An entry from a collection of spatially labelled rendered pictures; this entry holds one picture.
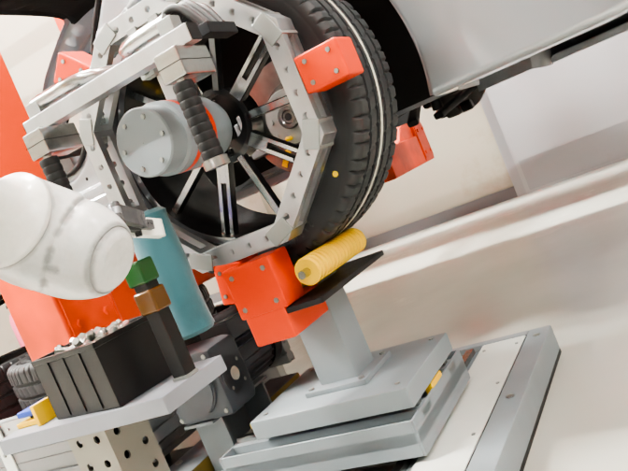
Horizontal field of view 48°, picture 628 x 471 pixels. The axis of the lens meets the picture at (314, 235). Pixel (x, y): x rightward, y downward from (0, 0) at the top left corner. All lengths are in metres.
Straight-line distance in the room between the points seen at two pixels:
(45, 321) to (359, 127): 0.86
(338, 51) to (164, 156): 0.36
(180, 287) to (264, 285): 0.16
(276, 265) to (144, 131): 0.36
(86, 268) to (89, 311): 1.03
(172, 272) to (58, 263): 0.67
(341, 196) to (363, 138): 0.12
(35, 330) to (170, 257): 0.50
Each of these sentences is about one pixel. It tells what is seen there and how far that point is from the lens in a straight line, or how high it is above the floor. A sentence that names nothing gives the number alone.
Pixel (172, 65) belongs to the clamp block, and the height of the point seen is 0.92.
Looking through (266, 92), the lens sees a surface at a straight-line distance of 1.98.
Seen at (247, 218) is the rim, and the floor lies 0.65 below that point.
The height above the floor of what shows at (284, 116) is 0.86.
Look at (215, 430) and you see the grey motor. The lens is 1.84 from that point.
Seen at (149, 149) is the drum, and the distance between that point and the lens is 1.32.
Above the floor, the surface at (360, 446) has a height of 0.14.
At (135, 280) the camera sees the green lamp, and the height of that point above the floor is 0.63.
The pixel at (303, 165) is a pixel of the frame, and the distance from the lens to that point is 1.32.
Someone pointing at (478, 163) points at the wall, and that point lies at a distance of 5.31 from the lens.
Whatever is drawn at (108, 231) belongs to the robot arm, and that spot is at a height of 0.70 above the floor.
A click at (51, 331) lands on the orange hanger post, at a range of 1.75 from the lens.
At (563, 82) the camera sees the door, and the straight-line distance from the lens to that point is 5.13.
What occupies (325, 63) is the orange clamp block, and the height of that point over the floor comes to 0.85.
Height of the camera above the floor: 0.67
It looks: 4 degrees down
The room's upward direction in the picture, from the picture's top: 23 degrees counter-clockwise
